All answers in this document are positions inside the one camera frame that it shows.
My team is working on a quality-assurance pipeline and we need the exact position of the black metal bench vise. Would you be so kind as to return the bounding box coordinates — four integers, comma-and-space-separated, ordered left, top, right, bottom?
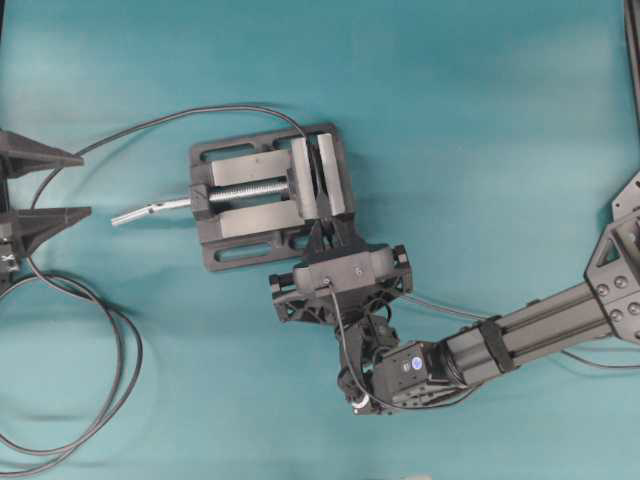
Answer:
189, 123, 355, 272

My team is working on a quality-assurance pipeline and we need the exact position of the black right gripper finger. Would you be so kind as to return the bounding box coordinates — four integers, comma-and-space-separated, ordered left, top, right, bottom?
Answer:
330, 215, 368, 252

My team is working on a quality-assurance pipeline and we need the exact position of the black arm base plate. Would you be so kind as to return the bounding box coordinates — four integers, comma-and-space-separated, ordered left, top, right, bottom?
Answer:
611, 171, 640, 221

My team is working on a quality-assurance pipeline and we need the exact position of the black USB cable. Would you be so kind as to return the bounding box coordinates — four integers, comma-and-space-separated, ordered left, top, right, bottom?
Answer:
0, 103, 334, 459

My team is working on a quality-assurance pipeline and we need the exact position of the thin black camera cable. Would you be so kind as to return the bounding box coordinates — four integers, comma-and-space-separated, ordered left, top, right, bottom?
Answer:
322, 279, 640, 411

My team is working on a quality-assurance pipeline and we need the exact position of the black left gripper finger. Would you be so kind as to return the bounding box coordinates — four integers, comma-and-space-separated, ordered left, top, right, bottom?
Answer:
301, 220, 326, 264

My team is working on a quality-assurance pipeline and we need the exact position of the black active robot arm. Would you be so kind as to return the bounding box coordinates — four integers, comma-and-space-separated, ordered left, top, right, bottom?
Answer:
178, 124, 639, 414

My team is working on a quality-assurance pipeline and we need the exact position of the black active gripper body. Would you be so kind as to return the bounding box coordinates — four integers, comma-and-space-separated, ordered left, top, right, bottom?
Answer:
269, 244, 413, 325

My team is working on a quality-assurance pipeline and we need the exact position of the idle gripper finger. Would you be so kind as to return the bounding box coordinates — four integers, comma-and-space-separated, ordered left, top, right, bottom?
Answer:
9, 207, 92, 259
1, 130, 83, 176

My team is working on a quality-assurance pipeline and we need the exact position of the black frame rail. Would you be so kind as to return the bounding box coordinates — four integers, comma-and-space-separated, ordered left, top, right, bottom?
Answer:
623, 0, 640, 114

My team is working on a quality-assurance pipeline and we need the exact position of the idle gripper body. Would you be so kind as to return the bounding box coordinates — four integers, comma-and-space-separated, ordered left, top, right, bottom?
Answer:
1, 154, 21, 293

